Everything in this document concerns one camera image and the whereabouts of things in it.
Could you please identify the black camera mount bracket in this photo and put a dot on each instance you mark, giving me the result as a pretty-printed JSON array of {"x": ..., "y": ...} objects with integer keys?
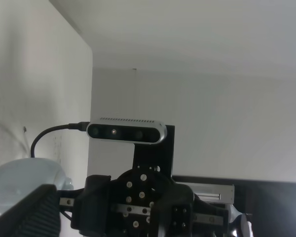
[{"x": 150, "y": 157}]

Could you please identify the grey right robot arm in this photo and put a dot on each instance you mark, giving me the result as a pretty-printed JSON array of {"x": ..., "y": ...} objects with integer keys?
[{"x": 21, "y": 177}]

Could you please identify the silver depth camera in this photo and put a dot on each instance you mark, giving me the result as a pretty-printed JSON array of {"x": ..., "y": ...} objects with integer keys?
[{"x": 136, "y": 131}]

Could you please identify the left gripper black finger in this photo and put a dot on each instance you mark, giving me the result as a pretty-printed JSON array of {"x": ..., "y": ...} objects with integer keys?
[{"x": 37, "y": 215}]

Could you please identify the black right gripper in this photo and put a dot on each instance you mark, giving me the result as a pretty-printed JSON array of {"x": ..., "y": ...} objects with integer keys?
[{"x": 141, "y": 203}]

